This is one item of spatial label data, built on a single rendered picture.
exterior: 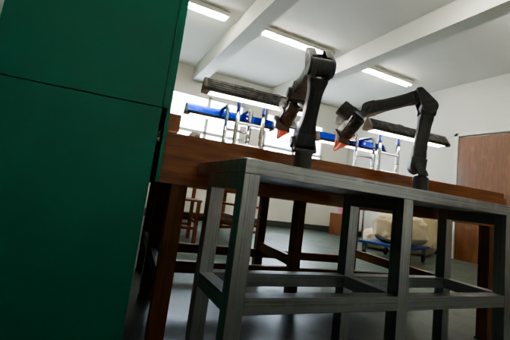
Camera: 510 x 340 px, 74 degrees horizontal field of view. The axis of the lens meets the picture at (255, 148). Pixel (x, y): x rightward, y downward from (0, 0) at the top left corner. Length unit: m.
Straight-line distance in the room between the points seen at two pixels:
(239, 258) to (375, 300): 0.48
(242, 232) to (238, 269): 0.09
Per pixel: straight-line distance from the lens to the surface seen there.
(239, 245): 0.87
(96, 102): 1.24
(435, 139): 2.36
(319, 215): 8.13
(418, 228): 4.81
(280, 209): 7.55
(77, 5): 1.35
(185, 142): 1.27
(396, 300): 1.24
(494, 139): 6.46
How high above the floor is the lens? 0.57
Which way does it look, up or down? 8 degrees up
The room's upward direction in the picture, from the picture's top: 8 degrees clockwise
